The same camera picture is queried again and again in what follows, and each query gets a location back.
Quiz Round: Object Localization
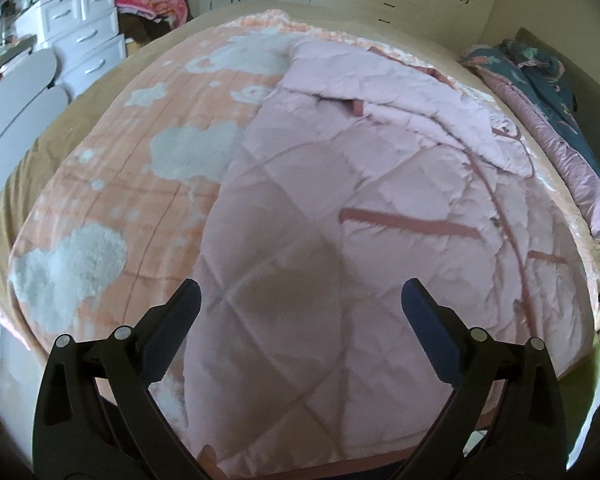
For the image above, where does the white rounded panel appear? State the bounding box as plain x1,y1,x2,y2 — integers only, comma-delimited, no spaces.
0,49,72,213

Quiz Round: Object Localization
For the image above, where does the dark grey headboard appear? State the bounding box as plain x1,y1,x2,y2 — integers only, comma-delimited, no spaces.
514,26,581,68

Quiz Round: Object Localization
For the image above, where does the white drawer chest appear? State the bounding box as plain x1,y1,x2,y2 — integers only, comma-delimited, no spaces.
14,0,127,102

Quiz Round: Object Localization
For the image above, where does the peach printed blanket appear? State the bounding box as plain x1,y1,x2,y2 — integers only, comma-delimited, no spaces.
7,9,600,418

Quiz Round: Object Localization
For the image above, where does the teal floral duvet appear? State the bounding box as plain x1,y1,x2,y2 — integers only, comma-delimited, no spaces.
459,37,600,235

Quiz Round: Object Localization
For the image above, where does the bed with beige sheet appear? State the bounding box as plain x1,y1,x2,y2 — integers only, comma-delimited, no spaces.
0,0,600,391

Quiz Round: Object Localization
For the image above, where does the pink quilted comforter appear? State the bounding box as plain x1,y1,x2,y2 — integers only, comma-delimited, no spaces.
182,39,599,480

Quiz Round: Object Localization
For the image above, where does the pink floral cloth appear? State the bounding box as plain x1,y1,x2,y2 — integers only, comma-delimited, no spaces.
114,0,189,25

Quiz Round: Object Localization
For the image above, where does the cluttered glass table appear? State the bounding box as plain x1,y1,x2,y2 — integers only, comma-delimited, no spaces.
0,0,37,83

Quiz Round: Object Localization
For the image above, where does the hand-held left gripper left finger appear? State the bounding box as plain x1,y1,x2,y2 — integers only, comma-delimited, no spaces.
32,279,203,480

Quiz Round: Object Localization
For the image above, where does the dark cloth pile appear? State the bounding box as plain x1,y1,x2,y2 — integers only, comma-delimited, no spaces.
117,6,192,57

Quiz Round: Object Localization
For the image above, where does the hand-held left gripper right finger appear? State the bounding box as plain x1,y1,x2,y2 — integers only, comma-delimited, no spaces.
400,278,574,480

